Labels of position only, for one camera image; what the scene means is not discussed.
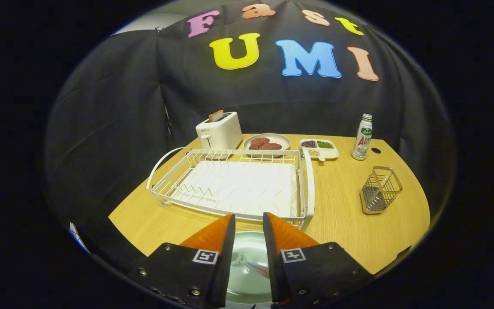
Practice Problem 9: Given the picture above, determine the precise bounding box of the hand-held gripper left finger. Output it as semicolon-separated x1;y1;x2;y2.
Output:
127;213;236;309

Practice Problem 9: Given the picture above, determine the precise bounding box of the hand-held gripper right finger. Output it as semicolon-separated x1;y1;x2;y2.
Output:
262;212;374;309

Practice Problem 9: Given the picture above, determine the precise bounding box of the light green plate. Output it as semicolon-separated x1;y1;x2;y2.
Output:
226;231;273;305

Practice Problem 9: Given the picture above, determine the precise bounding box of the white wire dish rack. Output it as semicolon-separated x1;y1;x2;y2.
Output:
146;147;316;231

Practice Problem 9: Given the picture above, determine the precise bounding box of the metal wire basket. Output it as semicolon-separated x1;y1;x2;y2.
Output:
360;166;403;215

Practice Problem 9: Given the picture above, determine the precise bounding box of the beige round plate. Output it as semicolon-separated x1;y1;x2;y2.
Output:
243;133;291;151

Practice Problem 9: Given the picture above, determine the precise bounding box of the white divided bean tray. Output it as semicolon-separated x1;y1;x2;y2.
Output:
299;138;340;162

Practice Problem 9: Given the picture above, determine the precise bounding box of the white toaster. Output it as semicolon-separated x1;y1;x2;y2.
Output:
195;112;243;151

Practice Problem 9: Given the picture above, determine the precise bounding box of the white drink bottle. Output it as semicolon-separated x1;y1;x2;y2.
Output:
352;113;373;161

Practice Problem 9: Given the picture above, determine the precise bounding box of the black backdrop cloth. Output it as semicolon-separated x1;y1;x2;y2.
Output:
43;0;458;241

